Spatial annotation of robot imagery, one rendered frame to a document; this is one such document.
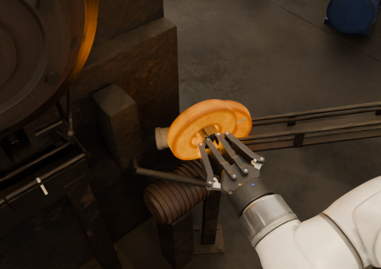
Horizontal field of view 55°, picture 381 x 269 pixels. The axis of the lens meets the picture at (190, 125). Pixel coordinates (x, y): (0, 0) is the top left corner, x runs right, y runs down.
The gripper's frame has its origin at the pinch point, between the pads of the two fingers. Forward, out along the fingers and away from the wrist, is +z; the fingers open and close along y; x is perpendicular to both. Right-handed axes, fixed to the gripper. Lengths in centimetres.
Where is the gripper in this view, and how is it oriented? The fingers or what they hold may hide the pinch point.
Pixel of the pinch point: (203, 126)
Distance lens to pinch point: 75.9
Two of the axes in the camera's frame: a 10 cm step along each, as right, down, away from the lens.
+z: -4.6, -7.0, 5.4
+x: 0.2, -6.2, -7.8
